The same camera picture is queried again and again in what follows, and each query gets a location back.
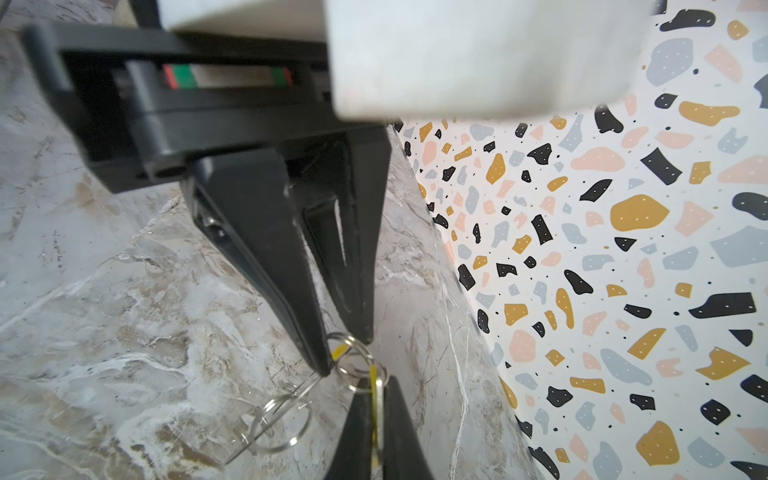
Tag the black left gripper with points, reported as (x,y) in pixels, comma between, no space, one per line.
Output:
(134,129)

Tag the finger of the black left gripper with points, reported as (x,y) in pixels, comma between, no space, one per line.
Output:
(339,187)

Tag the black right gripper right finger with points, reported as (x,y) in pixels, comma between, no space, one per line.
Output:
(403,456)

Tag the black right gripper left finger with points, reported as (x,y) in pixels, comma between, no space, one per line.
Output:
(352,458)

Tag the yellow capped key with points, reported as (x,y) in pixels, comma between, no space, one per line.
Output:
(364,375)

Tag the metal keyring with keys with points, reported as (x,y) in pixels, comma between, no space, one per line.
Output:
(278,407)

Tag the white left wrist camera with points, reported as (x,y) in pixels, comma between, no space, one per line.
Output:
(435,59)

